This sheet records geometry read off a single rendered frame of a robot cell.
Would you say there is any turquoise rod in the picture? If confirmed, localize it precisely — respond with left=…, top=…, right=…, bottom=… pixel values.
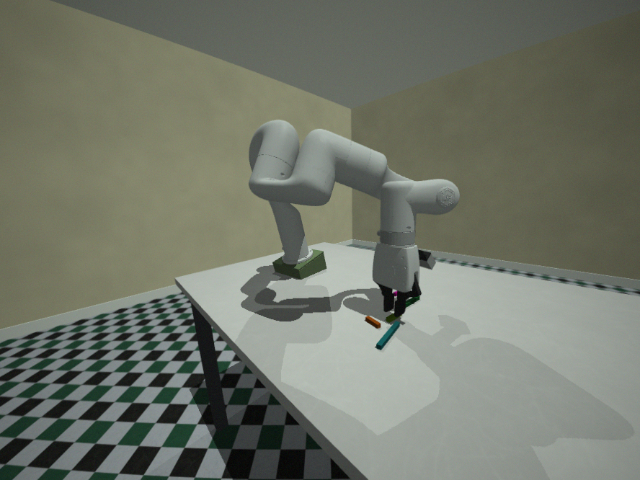
left=376, top=321, right=400, bottom=350

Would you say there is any orange rod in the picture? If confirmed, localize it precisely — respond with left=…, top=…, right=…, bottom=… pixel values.
left=365, top=316, right=381, bottom=329

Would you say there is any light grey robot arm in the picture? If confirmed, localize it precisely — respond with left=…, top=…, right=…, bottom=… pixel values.
left=249, top=120, right=460, bottom=265

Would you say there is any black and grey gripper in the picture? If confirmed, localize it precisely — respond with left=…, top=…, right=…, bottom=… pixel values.
left=373, top=241, right=422, bottom=317

